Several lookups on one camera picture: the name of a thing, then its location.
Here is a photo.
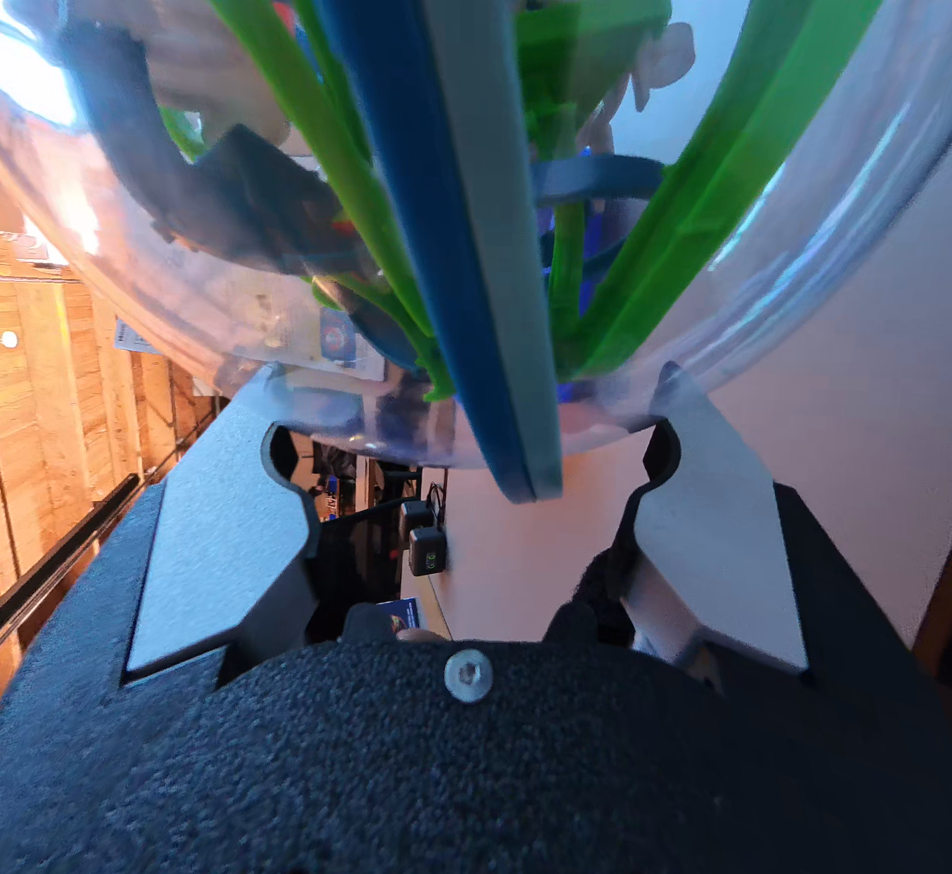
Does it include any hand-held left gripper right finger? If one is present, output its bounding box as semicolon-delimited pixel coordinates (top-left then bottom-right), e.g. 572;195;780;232
610;361;809;673

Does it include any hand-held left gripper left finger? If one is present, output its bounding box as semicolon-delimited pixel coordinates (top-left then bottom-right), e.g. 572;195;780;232
125;364;322;674

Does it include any clear plastic maze ball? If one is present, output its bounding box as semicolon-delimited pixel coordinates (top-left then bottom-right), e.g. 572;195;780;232
0;0;952;503

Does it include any black metal rail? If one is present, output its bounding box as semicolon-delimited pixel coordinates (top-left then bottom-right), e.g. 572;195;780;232
0;472;144;639

